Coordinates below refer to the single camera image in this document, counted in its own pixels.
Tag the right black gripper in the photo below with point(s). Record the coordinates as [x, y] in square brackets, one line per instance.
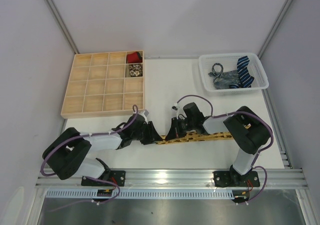
[175, 129]

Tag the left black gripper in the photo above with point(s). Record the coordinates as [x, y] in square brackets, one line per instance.
[146, 134]

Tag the yellow patterned tie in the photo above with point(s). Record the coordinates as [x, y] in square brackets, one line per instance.
[219, 133]

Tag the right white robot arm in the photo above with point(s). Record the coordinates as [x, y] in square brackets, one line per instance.
[249, 131]

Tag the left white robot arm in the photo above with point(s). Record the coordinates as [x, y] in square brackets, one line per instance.
[67, 157]

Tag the rolled floral tie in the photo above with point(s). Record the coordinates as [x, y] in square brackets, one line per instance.
[135, 70]

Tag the wooden compartment tray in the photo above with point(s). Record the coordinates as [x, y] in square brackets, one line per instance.
[99, 85]

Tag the grey paisley tie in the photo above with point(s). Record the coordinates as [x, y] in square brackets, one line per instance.
[222, 79]

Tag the rolled red tie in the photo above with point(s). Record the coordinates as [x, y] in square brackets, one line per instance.
[134, 57]

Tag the blue striped tie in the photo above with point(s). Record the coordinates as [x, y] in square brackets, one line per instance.
[245, 80]

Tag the white plastic basket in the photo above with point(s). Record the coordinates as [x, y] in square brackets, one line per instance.
[229, 62]

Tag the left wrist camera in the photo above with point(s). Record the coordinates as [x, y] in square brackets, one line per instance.
[144, 114]

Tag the aluminium mounting rail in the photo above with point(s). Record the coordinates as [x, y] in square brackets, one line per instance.
[184, 179]

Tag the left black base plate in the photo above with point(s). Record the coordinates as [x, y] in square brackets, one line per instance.
[113, 176]

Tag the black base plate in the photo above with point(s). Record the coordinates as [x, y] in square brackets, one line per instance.
[225, 178]
[113, 176]

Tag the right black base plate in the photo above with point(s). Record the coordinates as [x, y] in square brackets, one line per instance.
[225, 178]

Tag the white slotted cable duct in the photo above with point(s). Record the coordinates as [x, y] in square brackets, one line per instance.
[207, 194]

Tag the left aluminium frame post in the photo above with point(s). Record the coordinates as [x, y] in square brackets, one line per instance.
[61, 25]

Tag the aluminium frame post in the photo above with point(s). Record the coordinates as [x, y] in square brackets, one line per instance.
[277, 23]
[61, 25]

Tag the right aluminium frame post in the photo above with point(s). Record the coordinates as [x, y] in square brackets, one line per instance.
[277, 23]

